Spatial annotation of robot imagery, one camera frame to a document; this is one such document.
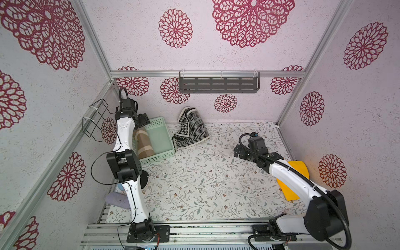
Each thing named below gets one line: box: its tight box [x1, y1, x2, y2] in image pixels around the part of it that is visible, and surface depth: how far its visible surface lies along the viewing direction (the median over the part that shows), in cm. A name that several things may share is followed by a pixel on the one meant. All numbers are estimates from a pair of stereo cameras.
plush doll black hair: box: [139, 169, 149, 190], surface depth 87 cm
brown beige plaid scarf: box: [133, 127, 156, 159], surface depth 103 cm
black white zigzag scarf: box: [171, 106, 211, 152], surface depth 111 cm
